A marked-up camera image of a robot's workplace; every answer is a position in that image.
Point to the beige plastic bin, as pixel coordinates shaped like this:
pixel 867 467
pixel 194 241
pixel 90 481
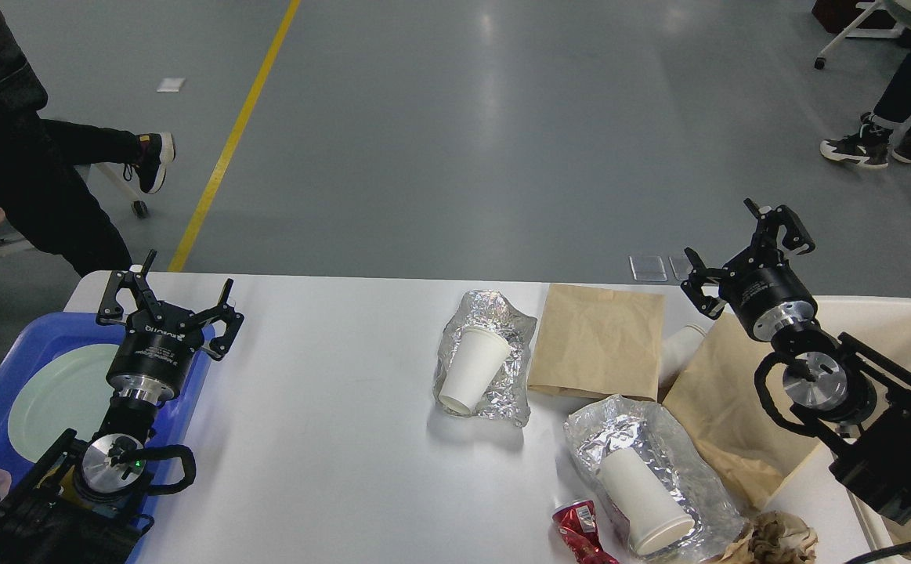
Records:
pixel 845 527

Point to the large brown paper bag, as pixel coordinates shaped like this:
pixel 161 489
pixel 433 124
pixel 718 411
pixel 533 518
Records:
pixel 715 400

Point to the light green plate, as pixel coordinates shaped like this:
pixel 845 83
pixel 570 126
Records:
pixel 71 391

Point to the crumpled aluminium foil sheet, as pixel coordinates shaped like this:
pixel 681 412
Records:
pixel 506 398

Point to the white paper cup on foil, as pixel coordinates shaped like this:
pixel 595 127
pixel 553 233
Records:
pixel 476 360

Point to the transparent floor plate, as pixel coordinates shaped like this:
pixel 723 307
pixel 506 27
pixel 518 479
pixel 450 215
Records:
pixel 681 266
pixel 648 268

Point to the crumpled brown paper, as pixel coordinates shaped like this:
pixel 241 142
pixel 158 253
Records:
pixel 773 537

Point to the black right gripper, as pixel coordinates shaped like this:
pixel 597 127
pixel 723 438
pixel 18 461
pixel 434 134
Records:
pixel 765 295

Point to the transparent floor plate right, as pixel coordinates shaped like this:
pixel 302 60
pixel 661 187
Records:
pixel 681 266

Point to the crushed red can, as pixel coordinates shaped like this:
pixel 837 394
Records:
pixel 576 524

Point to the person in black clothes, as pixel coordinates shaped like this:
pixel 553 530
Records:
pixel 41 193

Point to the dark teal mug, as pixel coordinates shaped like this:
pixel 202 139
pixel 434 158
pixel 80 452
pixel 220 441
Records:
pixel 68 487

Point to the white chair base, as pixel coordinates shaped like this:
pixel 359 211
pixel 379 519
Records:
pixel 861 20

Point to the transparent floor plate left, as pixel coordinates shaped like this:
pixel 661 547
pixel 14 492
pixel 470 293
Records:
pixel 648 268

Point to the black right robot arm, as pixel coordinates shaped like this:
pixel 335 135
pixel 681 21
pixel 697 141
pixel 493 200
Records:
pixel 833 388

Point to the person with black sneakers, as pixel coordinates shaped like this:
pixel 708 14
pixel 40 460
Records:
pixel 894 110

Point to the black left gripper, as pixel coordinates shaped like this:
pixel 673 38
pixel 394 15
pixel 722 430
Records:
pixel 153 356

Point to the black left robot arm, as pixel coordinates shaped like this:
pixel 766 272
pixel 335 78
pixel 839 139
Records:
pixel 117 469

